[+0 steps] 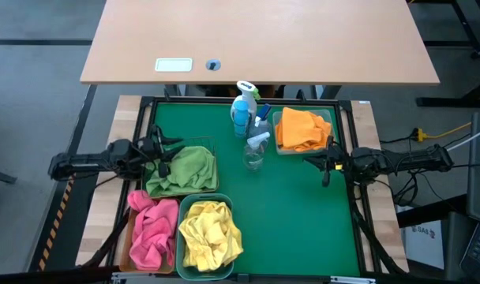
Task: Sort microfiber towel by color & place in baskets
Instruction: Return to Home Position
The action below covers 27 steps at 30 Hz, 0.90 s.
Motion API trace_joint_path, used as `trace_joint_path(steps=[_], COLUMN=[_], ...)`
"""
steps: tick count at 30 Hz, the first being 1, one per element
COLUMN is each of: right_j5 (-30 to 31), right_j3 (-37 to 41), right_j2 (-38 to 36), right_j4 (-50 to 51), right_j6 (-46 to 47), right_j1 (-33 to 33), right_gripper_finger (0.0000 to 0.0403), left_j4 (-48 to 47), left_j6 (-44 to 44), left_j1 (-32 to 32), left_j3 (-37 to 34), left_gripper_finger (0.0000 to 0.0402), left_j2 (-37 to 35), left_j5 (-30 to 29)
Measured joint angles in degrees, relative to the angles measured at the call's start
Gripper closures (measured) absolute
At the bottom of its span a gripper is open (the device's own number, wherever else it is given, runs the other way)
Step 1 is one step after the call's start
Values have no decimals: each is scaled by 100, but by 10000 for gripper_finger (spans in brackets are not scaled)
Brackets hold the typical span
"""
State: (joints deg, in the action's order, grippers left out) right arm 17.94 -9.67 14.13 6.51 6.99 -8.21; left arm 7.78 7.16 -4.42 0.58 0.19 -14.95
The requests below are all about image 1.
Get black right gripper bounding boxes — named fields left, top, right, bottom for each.
left=302, top=135, right=354, bottom=189

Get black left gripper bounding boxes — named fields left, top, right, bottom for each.
left=137, top=125, right=186, bottom=179

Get yellow microfiber towel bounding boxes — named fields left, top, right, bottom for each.
left=178, top=200, right=235, bottom=273
left=218, top=215, right=244, bottom=264

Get orange microfiber towel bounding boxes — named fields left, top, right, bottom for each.
left=293, top=112, right=334, bottom=153

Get clear plastic container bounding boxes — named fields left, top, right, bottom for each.
left=271, top=108, right=339, bottom=156

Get clear spray bottle white trigger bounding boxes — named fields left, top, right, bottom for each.
left=242, top=131, right=272, bottom=173

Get clear spray bottle blue trigger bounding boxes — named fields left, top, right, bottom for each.
left=249, top=103, right=273, bottom=139

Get white Bona spray bottle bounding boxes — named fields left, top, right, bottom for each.
left=230, top=80, right=262, bottom=119

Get black support beam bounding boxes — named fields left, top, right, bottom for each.
left=396, top=192, right=468, bottom=230

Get green plastic basket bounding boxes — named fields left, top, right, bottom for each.
left=175, top=192, right=235, bottom=282

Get black base with hazard stripes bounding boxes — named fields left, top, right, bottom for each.
left=26, top=173, right=107, bottom=273

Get white labelled box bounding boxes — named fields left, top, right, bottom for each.
left=397, top=219, right=447, bottom=273

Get wooden desk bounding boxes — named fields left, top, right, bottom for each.
left=79, top=0, right=441, bottom=99

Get black chair leg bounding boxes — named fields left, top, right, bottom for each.
left=0, top=167, right=18, bottom=185

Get wire mesh basket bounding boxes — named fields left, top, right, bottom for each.
left=142, top=136, right=220, bottom=198

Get black table frame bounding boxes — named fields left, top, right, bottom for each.
left=105, top=93, right=387, bottom=279

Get yellow extension cable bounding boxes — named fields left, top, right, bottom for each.
left=416, top=121, right=473, bottom=142

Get silver aluminium rail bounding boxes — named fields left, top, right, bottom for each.
left=110, top=271, right=377, bottom=284

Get black desk frame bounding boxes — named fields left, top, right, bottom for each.
left=415, top=0, right=480, bottom=110

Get white cable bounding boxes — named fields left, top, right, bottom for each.
left=446, top=125, right=480, bottom=153

